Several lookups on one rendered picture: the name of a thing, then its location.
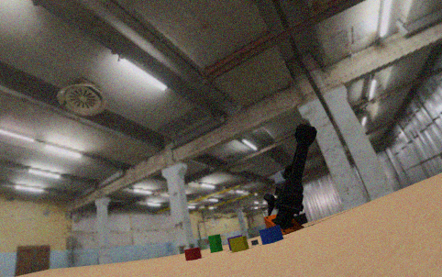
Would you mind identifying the green block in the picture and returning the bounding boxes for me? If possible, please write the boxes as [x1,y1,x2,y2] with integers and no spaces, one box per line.
[209,242,223,253]
[208,234,222,245]

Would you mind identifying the yellow cube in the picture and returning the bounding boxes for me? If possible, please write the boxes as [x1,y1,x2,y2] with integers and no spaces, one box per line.
[229,236,249,252]

